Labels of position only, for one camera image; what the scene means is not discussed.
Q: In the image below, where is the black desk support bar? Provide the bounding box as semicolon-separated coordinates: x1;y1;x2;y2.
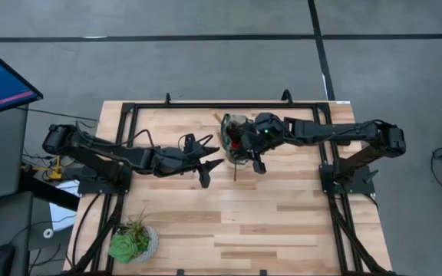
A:
19;168;80;212

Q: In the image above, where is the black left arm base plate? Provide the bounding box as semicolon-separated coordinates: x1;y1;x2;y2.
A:
77;164;134;195

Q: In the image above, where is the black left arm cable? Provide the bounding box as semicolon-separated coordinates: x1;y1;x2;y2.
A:
176;132;215;154

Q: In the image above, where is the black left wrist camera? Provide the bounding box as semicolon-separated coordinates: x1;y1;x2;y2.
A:
182;133;198;153

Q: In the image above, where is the black metal table frame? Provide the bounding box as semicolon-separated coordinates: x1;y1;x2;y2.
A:
63;88;394;276

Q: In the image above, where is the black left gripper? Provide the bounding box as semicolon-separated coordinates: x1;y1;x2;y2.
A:
150;146;226;189

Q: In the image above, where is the white paper sheet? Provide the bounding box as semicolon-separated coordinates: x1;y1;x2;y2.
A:
48;179;79;232

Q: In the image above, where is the succulent plant in white pot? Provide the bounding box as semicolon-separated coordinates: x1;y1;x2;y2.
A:
107;209;160;265

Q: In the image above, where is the yellow clamp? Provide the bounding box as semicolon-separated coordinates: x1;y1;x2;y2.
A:
20;155;65;182

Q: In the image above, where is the black computer mouse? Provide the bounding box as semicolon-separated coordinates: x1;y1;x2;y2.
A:
0;243;17;276

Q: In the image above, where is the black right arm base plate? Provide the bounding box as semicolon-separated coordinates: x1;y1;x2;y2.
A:
318;163;376;195

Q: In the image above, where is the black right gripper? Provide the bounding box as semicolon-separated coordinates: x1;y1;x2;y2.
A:
242;112;286;176

